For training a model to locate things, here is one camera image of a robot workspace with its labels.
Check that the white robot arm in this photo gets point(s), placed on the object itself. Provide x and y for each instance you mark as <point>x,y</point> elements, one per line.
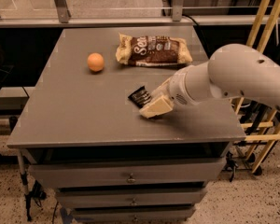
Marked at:
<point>232,71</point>

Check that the middle grey drawer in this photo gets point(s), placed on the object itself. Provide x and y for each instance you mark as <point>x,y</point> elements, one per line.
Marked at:
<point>129,197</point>

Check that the top grey drawer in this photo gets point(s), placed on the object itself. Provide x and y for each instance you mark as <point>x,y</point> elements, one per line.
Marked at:
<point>84,175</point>

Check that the orange fruit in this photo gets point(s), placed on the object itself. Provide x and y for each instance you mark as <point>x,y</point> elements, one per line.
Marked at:
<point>96,62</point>

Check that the grey drawer cabinet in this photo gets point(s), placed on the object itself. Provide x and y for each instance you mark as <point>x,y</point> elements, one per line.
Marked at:
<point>77,116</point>

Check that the metal window post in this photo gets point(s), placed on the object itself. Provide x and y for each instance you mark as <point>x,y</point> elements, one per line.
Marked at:
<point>62,11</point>
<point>177,9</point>

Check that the black rxbar chocolate bar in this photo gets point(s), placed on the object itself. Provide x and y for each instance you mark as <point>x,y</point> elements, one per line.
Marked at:
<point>140,97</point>

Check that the bottom grey drawer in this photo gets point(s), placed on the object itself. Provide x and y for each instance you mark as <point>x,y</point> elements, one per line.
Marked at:
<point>135,214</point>

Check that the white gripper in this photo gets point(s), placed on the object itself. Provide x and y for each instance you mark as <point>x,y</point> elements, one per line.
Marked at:
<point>177,90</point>

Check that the brown chip bag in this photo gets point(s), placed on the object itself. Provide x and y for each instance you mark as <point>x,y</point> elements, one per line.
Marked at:
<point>152,50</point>

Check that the right metal window post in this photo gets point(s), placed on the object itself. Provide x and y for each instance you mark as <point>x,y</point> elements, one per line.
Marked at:
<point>177,9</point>

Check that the metal tripod leg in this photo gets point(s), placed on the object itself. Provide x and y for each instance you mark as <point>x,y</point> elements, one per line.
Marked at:
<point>24,180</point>

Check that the left metal window post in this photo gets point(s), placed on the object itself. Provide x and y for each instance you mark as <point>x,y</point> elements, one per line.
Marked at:
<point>62,11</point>

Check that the grey drawer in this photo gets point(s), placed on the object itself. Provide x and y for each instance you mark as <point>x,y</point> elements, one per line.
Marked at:
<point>84,175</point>
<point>135,214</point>
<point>129,197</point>

